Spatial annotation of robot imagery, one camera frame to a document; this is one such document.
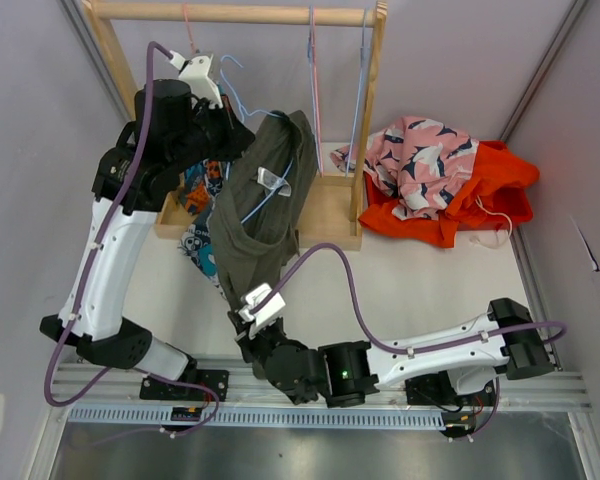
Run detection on pink shark print shorts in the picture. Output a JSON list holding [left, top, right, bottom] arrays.
[[328, 115, 481, 221]]

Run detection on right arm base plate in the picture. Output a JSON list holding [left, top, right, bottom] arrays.
[[404, 372, 495, 411]]

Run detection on pink wire hanger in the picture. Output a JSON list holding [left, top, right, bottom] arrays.
[[307, 5, 326, 179], [181, 3, 200, 54]]

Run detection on orange shorts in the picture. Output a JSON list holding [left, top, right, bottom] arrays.
[[359, 141, 540, 248]]

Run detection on light blue wire hanger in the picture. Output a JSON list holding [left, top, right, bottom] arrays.
[[344, 8, 370, 178]]

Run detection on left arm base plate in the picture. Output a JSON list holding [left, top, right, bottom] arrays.
[[139, 369, 229, 402]]

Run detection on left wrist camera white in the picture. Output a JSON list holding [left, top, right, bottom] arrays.
[[169, 50, 224, 109]]

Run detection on white slotted cable duct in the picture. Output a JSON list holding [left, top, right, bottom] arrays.
[[68, 404, 445, 431]]

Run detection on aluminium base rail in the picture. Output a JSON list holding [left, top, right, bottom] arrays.
[[50, 356, 592, 412]]

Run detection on blue cartoon print shorts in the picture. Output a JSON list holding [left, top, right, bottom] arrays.
[[179, 159, 226, 299]]

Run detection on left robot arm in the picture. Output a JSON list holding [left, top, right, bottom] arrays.
[[40, 79, 254, 400]]

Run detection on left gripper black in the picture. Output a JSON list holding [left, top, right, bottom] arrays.
[[168, 91, 253, 172]]

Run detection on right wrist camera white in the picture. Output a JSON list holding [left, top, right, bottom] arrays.
[[238, 283, 286, 334]]

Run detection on olive green shorts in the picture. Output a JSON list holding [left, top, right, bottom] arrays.
[[209, 110, 317, 310]]

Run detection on wooden clothes rack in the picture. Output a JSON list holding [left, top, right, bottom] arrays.
[[82, 1, 388, 251]]

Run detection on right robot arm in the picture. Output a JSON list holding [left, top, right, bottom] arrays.
[[229, 298, 554, 408]]

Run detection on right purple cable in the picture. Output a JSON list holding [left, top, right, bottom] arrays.
[[252, 242, 569, 444]]

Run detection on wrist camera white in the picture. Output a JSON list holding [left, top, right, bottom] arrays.
[[169, 50, 224, 109], [238, 283, 286, 334]]

